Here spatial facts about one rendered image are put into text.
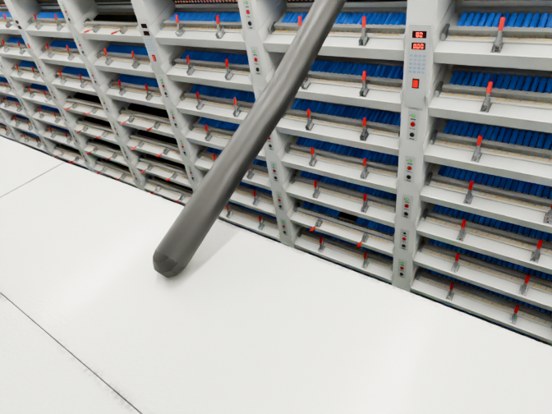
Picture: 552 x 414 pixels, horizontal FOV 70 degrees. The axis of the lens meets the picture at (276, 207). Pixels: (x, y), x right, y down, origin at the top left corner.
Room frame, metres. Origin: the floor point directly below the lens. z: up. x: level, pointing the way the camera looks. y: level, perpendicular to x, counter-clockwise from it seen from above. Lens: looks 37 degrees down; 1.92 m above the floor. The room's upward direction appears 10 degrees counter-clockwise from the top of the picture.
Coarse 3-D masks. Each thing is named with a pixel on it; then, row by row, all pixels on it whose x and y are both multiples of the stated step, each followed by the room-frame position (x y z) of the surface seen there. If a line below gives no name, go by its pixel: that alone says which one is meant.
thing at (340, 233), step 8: (296, 200) 1.79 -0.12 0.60; (304, 200) 1.81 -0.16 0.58; (296, 208) 1.75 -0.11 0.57; (288, 216) 1.73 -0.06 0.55; (296, 216) 1.73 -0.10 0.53; (304, 224) 1.67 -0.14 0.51; (312, 224) 1.64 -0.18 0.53; (328, 224) 1.61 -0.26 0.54; (328, 232) 1.58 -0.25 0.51; (336, 232) 1.55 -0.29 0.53; (344, 232) 1.53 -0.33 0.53; (352, 232) 1.51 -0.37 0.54; (384, 232) 1.45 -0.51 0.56; (344, 240) 1.52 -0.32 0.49; (352, 240) 1.47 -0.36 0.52; (360, 240) 1.46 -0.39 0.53; (368, 240) 1.44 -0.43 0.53; (376, 240) 1.43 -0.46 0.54; (368, 248) 1.43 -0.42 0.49; (376, 248) 1.39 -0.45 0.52; (384, 248) 1.37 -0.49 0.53; (392, 248) 1.32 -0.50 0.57; (392, 256) 1.35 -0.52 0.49
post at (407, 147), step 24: (408, 0) 1.33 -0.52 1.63; (432, 0) 1.28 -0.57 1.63; (408, 24) 1.33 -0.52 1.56; (432, 24) 1.28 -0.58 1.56; (432, 48) 1.27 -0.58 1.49; (432, 72) 1.28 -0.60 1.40; (432, 120) 1.32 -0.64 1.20; (408, 144) 1.31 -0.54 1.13; (408, 192) 1.30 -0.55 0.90; (408, 264) 1.28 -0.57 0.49; (408, 288) 1.27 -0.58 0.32
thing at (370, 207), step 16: (288, 176) 1.76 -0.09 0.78; (304, 176) 1.75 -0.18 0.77; (320, 176) 1.72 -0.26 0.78; (288, 192) 1.72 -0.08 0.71; (304, 192) 1.68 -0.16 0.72; (320, 192) 1.64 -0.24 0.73; (336, 192) 1.60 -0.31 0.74; (352, 192) 1.54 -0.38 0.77; (368, 192) 1.51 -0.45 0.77; (384, 192) 1.48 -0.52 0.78; (336, 208) 1.54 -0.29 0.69; (352, 208) 1.48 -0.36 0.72; (368, 208) 1.45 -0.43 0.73; (384, 208) 1.42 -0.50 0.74; (384, 224) 1.38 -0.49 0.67
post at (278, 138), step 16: (240, 0) 1.79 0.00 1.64; (256, 0) 1.74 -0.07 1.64; (272, 0) 1.81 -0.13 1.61; (256, 16) 1.74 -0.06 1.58; (256, 32) 1.75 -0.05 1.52; (272, 64) 1.77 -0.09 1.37; (256, 80) 1.78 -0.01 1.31; (256, 96) 1.79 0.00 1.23; (272, 160) 1.77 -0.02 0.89; (272, 176) 1.78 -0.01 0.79; (272, 192) 1.79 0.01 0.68; (288, 208) 1.74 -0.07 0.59; (288, 224) 1.74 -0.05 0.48; (288, 240) 1.75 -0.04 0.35
